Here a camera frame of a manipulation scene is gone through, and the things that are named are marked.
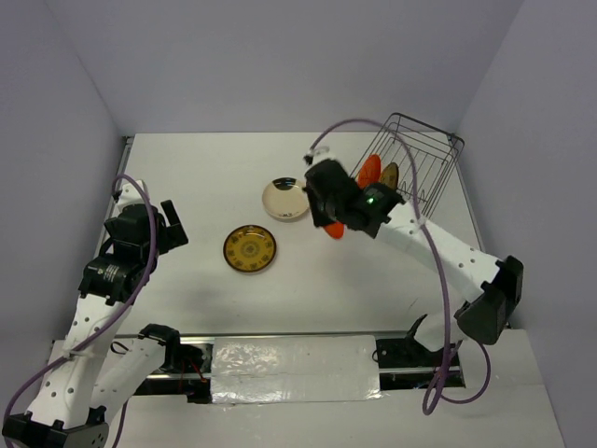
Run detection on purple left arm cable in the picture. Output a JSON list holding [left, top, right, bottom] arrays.
[[2, 173, 158, 448]]

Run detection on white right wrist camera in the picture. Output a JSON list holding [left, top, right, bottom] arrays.
[[303, 146, 337, 166]]

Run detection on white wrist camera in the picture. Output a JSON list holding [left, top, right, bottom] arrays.
[[113, 180, 147, 212], [303, 146, 337, 166]]

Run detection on grey wire dish rack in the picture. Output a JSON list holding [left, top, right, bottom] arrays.
[[351, 112, 465, 217]]

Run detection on aluminium table edge rail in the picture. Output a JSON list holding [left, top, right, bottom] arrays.
[[110, 136, 134, 195]]

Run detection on silver foil tape cover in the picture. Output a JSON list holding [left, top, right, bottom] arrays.
[[210, 335, 382, 405]]

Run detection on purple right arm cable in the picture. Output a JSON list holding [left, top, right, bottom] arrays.
[[312, 119, 492, 416]]

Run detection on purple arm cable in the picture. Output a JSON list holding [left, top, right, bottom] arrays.
[[2, 173, 158, 448], [312, 119, 492, 416]]

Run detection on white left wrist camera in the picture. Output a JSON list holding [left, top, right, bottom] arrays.
[[113, 180, 147, 212]]

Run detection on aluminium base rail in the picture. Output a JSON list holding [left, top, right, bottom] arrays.
[[139, 332, 442, 395]]

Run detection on cream plate floral print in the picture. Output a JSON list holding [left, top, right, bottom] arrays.
[[261, 177, 309, 221]]

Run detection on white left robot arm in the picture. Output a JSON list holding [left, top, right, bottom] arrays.
[[2, 201, 188, 447]]

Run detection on orange plate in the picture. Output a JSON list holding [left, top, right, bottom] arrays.
[[324, 222, 345, 240], [356, 154, 382, 189]]

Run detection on yellow patterned plate brown rim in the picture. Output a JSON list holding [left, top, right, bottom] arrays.
[[379, 162, 399, 190]]

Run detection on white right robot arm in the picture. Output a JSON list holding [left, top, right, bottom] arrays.
[[305, 156, 523, 365]]

